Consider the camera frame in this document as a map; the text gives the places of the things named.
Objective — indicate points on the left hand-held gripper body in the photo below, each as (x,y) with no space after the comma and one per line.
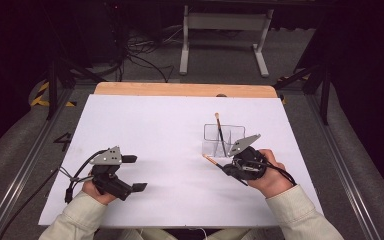
(108,180)

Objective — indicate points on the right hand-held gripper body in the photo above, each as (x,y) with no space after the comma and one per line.
(248,163)

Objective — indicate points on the black gold makeup brush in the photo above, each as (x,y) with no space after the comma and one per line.
(211,160)
(219,128)

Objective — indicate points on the clear acrylic organizer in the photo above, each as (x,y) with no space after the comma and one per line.
(210,146)

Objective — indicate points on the person's left hand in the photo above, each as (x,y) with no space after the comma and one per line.
(95,193)

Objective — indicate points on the person's right hand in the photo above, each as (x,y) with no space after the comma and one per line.
(273,183)

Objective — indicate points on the white paper sheet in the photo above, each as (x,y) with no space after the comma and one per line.
(146,133)

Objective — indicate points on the person's left leg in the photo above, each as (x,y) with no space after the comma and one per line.
(146,235)

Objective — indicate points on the person's leg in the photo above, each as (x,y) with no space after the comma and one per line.
(233,235)
(146,235)

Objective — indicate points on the person's right leg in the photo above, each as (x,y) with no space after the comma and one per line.
(233,235)

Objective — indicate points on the wooden table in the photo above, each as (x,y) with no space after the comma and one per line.
(180,89)

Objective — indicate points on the black tripod stand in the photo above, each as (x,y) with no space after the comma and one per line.
(52,90)
(325,96)

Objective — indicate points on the white metal stand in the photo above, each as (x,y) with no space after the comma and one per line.
(226,21)

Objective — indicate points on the aluminium rail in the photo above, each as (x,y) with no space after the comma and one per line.
(23,170)
(343,166)

